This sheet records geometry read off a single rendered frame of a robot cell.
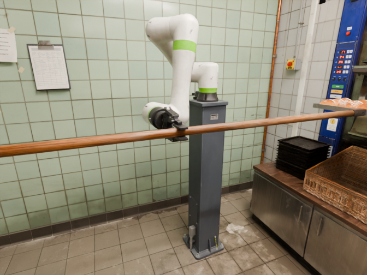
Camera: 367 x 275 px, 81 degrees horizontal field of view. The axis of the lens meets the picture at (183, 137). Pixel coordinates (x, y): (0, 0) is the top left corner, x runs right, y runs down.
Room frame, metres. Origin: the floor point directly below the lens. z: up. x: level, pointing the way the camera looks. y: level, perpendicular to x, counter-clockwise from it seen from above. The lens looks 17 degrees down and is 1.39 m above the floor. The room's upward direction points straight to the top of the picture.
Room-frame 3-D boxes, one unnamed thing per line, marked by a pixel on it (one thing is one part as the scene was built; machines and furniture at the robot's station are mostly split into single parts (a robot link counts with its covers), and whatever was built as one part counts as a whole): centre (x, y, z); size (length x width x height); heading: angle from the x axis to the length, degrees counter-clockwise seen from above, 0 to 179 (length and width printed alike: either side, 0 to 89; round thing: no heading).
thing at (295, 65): (2.15, -1.04, 1.46); 0.10 x 0.07 x 0.10; 22
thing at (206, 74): (1.48, -0.15, 1.36); 0.16 x 0.13 x 0.19; 65
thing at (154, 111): (0.92, 0.10, 1.19); 0.12 x 0.06 x 0.09; 113
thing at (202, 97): (1.53, -0.14, 1.23); 0.26 x 0.15 x 0.06; 26
